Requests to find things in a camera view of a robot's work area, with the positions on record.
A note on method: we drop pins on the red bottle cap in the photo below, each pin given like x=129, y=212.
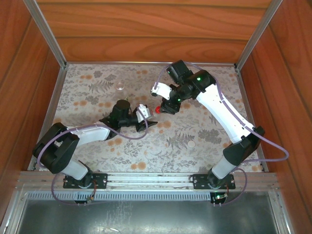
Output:
x=159, y=110

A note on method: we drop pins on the clear bottle green label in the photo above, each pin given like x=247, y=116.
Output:
x=120, y=86

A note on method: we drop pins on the white bottle cap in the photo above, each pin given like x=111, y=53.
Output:
x=191, y=144

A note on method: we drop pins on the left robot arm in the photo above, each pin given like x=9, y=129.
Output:
x=58, y=148

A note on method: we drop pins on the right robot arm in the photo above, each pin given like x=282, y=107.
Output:
x=224, y=114

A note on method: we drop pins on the floral tablecloth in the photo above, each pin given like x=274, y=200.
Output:
x=156, y=151

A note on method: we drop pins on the small connector board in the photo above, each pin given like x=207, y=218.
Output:
x=90, y=199
x=219, y=197

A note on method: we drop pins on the grey metal sheet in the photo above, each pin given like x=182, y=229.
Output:
x=146, y=217

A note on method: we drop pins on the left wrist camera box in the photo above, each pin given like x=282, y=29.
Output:
x=143, y=112

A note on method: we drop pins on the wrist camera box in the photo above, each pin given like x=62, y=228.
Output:
x=162, y=90
x=143, y=112

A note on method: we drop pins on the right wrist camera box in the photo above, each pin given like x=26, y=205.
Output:
x=162, y=90

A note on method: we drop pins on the aluminium cross rail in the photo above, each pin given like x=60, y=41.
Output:
x=122, y=62

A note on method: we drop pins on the aluminium mounting rail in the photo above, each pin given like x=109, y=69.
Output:
x=146, y=179

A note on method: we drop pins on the aluminium side rail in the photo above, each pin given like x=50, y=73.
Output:
x=56, y=97
x=241, y=97

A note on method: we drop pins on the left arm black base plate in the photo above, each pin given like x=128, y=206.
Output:
x=101, y=180

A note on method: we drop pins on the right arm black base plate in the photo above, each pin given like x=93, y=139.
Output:
x=198, y=181

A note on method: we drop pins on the aluminium frame post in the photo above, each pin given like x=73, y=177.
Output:
x=258, y=31
x=46, y=31

